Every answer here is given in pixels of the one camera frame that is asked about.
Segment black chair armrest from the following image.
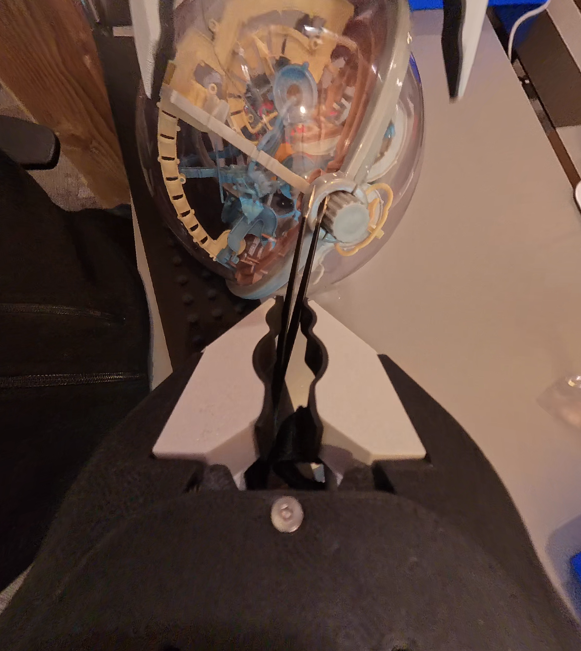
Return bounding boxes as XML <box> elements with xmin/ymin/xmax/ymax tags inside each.
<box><xmin>0</xmin><ymin>112</ymin><xmax>60</xmax><ymax>171</ymax></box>

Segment black tweezers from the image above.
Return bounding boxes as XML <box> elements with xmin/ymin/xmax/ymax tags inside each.
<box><xmin>271</xmin><ymin>183</ymin><xmax>325</xmax><ymax>408</ymax></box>

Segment black perforated pad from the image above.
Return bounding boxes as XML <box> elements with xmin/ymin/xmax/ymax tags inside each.
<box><xmin>154</xmin><ymin>204</ymin><xmax>271</xmax><ymax>372</ymax></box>

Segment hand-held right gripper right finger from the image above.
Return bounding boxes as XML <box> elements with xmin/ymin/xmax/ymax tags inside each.
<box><xmin>306</xmin><ymin>303</ymin><xmax>428</xmax><ymax>479</ymax></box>

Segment white cable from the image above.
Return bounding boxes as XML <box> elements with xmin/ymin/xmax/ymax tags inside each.
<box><xmin>508</xmin><ymin>0</ymin><xmax>558</xmax><ymax>64</ymax></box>

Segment clear maze ball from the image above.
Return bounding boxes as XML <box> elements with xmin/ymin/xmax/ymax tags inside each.
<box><xmin>136</xmin><ymin>0</ymin><xmax>425</xmax><ymax>303</ymax></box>

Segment person's black clothing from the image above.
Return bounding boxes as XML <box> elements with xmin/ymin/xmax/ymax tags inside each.
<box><xmin>0</xmin><ymin>117</ymin><xmax>157</xmax><ymax>621</ymax></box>

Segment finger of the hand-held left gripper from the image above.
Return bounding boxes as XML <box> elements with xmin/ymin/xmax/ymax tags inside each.
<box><xmin>128</xmin><ymin>0</ymin><xmax>176</xmax><ymax>99</ymax></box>
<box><xmin>443</xmin><ymin>0</ymin><xmax>492</xmax><ymax>99</ymax></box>

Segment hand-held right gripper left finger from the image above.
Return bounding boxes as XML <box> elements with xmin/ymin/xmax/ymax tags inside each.
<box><xmin>152</xmin><ymin>305</ymin><xmax>277</xmax><ymax>479</ymax></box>

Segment blue labelled storage bin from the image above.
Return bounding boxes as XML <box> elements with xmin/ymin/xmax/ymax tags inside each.
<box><xmin>408</xmin><ymin>0</ymin><xmax>547</xmax><ymax>33</ymax></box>

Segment small clear dome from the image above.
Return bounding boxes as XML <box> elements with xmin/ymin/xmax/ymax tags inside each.
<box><xmin>538</xmin><ymin>374</ymin><xmax>581</xmax><ymax>435</ymax></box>

